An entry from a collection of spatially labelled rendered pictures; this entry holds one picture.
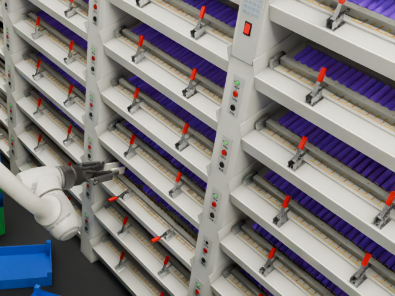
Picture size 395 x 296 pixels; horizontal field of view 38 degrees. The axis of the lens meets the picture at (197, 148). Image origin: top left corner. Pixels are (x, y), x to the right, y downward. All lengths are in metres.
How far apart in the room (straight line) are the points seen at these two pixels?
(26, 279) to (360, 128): 1.64
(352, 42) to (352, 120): 0.19
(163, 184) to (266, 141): 0.55
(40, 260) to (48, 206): 0.79
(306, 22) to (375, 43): 0.17
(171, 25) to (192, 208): 0.60
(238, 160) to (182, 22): 0.44
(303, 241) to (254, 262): 0.24
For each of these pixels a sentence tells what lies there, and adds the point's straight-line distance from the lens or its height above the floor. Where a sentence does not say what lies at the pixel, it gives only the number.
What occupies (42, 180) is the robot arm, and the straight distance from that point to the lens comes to 2.04.
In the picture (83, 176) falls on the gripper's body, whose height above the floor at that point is 0.61.
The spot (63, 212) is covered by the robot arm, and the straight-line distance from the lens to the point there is 1.96.
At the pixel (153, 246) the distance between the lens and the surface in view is 2.30.
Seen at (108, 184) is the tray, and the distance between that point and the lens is 2.32.
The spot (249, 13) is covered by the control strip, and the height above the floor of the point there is 1.41.
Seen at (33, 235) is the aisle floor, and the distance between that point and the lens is 2.81.
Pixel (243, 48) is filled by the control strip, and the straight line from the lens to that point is 1.52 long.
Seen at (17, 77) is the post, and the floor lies 0.61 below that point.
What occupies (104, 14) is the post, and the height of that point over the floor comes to 1.17.
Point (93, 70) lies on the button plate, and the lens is 2.15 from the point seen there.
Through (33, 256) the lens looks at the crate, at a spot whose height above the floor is 0.00.
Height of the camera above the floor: 1.88
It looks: 32 degrees down
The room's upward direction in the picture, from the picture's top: 9 degrees clockwise
